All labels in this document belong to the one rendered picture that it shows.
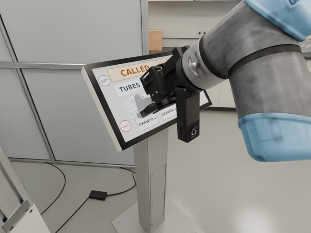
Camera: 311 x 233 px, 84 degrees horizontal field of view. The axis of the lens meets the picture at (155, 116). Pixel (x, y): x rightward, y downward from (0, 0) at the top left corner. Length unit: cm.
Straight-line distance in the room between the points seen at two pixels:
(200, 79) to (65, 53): 129
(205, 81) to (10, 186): 43
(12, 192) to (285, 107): 48
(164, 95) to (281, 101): 20
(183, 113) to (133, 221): 123
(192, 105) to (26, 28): 142
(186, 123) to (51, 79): 139
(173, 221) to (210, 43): 135
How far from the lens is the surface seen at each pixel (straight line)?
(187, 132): 34
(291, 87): 20
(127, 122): 60
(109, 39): 133
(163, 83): 34
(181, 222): 149
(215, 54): 25
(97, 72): 63
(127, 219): 150
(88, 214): 163
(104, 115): 59
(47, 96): 171
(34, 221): 57
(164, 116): 67
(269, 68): 21
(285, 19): 22
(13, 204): 50
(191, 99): 33
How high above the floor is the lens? 133
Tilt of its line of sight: 29 degrees down
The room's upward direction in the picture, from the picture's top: straight up
